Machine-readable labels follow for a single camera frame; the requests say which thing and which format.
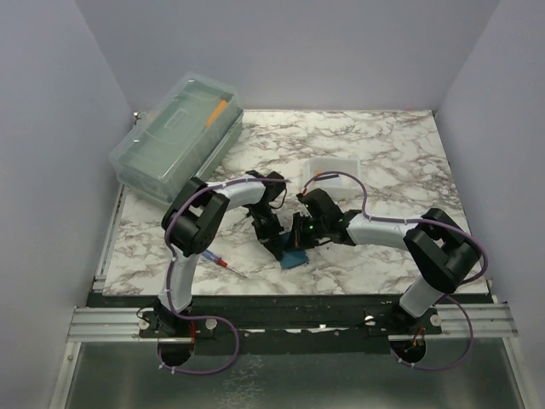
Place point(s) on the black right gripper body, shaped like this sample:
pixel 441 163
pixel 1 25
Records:
pixel 313 232

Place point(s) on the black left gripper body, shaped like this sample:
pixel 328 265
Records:
pixel 265 222

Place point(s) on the blue leather card holder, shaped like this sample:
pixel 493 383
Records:
pixel 291 258

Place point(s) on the white plastic card tray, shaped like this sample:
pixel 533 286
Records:
pixel 337 186

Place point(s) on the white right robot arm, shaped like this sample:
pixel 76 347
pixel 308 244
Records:
pixel 443 253

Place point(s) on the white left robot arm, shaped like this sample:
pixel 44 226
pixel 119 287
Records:
pixel 192 221

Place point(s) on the white striped credit card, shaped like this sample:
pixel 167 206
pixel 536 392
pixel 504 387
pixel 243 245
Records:
pixel 326 176

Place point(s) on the blue red screwdriver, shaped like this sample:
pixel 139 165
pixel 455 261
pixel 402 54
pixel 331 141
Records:
pixel 217 260

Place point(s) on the clear plastic storage box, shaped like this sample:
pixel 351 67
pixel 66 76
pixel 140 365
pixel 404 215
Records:
pixel 171 142

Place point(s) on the orange pen in box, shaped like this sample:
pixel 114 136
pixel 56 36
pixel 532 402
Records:
pixel 218 110

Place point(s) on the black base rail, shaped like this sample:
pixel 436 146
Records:
pixel 214 335

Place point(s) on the aluminium frame rail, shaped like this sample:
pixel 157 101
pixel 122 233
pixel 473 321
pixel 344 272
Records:
pixel 446 320

